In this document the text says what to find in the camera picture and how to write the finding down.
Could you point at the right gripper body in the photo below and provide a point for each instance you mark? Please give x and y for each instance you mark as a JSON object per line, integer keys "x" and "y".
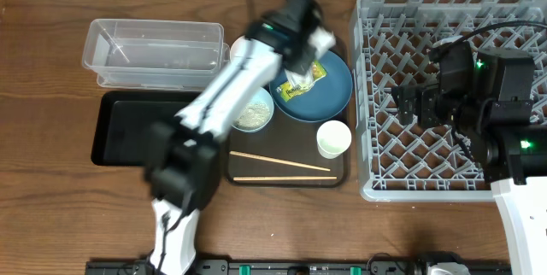
{"x": 418, "y": 105}

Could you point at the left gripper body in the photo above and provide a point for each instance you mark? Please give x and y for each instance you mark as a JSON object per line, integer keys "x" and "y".
{"x": 302, "y": 56}

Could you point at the yellow snack wrapper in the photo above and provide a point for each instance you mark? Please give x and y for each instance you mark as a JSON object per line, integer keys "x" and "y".
{"x": 297, "y": 85}

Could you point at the pink bowl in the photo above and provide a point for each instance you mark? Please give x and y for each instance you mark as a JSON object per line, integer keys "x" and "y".
{"x": 238, "y": 48}

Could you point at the dark blue plate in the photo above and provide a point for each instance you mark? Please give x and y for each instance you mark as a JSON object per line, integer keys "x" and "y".
{"x": 329, "y": 96}

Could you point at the white cup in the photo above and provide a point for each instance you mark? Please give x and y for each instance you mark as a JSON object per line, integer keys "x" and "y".
{"x": 333, "y": 139}

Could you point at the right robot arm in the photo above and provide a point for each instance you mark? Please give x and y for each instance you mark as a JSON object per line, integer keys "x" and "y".
{"x": 511, "y": 152}

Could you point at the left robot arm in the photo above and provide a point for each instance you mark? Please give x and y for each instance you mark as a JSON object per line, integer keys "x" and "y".
{"x": 182, "y": 165}

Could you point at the grey dishwasher rack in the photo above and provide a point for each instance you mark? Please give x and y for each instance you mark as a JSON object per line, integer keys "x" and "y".
{"x": 389, "y": 44}

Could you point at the light blue bowl with rice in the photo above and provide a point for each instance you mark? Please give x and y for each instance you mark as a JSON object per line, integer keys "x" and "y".
{"x": 257, "y": 113}

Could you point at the brown serving tray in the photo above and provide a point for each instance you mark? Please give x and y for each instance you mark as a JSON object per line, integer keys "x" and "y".
{"x": 287, "y": 139}

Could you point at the upper wooden chopstick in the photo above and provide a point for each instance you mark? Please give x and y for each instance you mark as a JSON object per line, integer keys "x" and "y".
{"x": 278, "y": 161}

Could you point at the clear plastic bin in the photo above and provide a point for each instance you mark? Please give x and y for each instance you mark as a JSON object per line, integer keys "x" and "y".
{"x": 155, "y": 54}

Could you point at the black tray bin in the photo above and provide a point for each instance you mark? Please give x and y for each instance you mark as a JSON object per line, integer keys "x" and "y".
{"x": 124, "y": 120}

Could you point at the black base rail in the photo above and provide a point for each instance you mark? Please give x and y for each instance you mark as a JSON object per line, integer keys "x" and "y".
{"x": 223, "y": 267}

